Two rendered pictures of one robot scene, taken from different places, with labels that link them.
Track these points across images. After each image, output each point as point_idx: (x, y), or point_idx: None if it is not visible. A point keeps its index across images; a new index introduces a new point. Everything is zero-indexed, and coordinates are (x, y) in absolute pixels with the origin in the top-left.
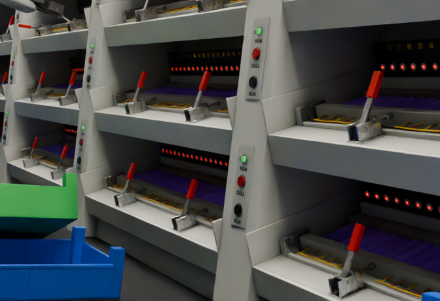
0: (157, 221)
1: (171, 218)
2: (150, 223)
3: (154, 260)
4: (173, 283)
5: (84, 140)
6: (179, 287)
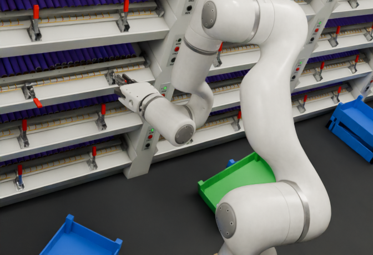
0: (221, 133)
1: (221, 128)
2: (222, 136)
3: (203, 146)
4: (223, 145)
5: (153, 134)
6: (228, 144)
